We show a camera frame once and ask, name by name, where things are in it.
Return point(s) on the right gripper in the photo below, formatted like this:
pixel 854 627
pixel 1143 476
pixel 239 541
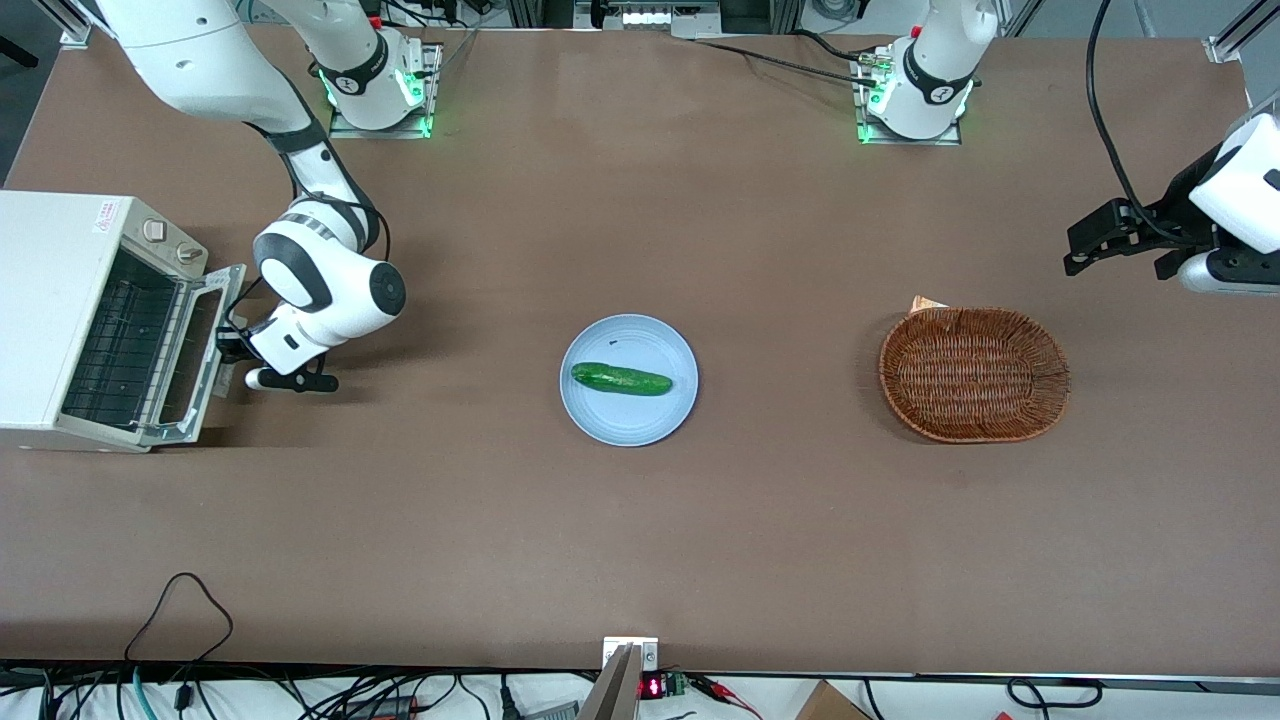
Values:
pixel 230 346

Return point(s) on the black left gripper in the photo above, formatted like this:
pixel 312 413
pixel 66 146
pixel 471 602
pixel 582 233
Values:
pixel 1181 213

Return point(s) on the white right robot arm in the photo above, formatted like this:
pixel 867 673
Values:
pixel 330 280

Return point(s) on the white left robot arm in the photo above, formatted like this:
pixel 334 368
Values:
pixel 940 60

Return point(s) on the cream oven knob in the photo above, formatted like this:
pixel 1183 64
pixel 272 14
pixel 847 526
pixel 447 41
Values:
pixel 153 230
pixel 187 252

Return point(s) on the metal oven rack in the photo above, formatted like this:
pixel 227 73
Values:
pixel 110 350

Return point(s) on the red white oven sticker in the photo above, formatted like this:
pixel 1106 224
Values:
pixel 105 214

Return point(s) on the white toaster oven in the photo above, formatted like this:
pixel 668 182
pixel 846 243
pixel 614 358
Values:
pixel 40 300

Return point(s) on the brown oval wicker basket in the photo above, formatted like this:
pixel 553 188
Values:
pixel 975 375

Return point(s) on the orange paper basket tag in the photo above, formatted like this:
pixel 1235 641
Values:
pixel 925 303

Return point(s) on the green cucumber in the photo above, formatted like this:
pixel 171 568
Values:
pixel 620 379

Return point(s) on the light blue round plate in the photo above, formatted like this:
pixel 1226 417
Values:
pixel 630 420

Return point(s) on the red digit display module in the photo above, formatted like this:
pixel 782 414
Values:
pixel 652 688

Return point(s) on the brown cardboard box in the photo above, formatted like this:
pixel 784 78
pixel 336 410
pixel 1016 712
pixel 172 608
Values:
pixel 830 705

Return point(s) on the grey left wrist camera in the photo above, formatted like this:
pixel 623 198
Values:
pixel 1230 272

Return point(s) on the aluminium frame profile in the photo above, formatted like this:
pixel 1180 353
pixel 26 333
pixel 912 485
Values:
pixel 1225 45
pixel 72 30

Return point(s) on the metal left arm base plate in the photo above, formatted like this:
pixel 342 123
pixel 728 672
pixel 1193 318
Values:
pixel 910 142

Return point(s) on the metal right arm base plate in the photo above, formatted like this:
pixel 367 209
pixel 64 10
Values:
pixel 380 132

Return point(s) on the grey camera mount bar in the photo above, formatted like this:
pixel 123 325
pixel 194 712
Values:
pixel 610 695

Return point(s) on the white metal table bracket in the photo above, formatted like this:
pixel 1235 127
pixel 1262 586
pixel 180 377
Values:
pixel 648 655

